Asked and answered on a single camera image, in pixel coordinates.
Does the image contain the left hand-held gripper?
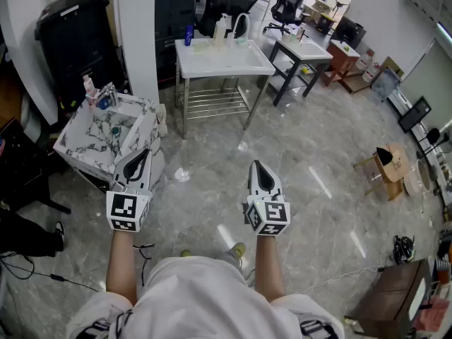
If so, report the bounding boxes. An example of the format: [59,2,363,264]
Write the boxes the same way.
[105,148,153,233]

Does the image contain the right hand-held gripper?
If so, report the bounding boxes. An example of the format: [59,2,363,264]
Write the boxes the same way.
[242,160,292,237]

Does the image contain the person's left forearm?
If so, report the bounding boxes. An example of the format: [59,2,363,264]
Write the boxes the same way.
[105,229,138,306]

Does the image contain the person's right forearm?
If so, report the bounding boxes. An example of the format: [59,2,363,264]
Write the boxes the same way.
[254,234,287,304]

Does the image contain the marble sink cabinet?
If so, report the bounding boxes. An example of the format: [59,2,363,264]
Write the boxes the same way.
[52,92,166,192]

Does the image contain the chrome faucet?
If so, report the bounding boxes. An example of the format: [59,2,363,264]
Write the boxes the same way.
[94,81,120,109]

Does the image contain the steel sink stand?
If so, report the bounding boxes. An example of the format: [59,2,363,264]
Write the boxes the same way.
[175,76,272,140]

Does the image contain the pink bottle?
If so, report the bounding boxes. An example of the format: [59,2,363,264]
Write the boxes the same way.
[82,74,99,101]

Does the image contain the black desk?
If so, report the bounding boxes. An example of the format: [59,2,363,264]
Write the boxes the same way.
[0,117,72,215]

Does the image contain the black cone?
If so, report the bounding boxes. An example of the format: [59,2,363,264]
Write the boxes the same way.
[375,146,394,166]

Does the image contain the person's white clothing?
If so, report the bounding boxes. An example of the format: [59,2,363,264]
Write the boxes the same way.
[65,256,345,339]

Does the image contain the large white ceramic sink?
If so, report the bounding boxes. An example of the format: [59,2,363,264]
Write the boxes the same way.
[174,37,276,80]

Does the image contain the wooden stool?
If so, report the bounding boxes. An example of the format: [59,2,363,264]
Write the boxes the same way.
[352,141,411,202]

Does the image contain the small white ceramic sink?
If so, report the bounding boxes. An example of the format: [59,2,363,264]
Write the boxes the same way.
[280,37,334,62]

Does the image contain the brown cabinet with white top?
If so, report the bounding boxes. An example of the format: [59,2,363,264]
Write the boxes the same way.
[322,40,362,87]

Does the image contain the clear plastic jug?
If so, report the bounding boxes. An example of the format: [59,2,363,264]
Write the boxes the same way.
[355,49,375,71]
[362,61,383,83]

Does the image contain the blue-grey framed panel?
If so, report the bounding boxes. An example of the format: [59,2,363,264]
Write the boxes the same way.
[371,67,402,102]

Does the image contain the white pump bottle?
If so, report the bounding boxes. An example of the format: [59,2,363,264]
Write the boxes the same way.
[212,13,229,48]

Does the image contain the black monitor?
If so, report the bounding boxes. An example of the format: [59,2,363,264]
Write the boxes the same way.
[398,96,433,133]

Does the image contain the dark wooden cabinet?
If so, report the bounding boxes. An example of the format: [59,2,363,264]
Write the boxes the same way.
[344,258,434,339]

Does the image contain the white curved faucet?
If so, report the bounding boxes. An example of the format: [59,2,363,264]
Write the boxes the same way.
[230,12,251,45]

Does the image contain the yellow and black box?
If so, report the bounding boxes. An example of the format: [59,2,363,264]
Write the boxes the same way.
[316,12,337,35]

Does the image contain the black box machine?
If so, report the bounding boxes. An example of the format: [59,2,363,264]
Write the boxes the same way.
[333,16,367,51]

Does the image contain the flat cardboard box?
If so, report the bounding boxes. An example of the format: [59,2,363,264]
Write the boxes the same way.
[383,56,405,78]

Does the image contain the black swivel office chair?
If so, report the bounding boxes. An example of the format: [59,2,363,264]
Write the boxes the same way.
[263,0,311,37]

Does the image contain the black high-back mesh chair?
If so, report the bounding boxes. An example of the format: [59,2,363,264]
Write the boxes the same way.
[196,0,265,39]

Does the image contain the standing fan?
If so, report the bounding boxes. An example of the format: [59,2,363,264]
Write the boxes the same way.
[331,0,351,18]

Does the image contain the pink cloth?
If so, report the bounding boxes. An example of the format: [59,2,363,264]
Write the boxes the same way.
[412,296,452,333]

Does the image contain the black wrist cord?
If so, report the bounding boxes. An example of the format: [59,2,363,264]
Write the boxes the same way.
[132,243,157,286]

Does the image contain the black frame table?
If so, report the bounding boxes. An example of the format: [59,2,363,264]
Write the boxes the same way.
[268,40,333,107]

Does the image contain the white cable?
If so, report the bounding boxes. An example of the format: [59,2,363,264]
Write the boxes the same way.
[292,265,386,295]

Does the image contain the black floor cable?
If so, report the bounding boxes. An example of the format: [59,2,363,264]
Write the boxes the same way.
[0,251,100,293]

